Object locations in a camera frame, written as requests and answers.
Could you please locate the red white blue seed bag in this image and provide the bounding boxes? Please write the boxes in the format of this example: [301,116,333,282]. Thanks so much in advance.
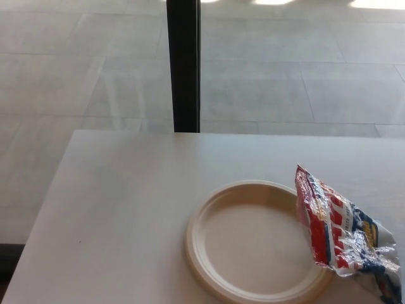
[295,163,405,304]

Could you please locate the round beige paper plate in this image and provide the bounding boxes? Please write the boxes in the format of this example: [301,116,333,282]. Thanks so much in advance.
[184,179,335,302]

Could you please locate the black vertical window frame post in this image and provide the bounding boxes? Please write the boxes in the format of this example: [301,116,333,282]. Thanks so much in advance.
[166,0,202,133]

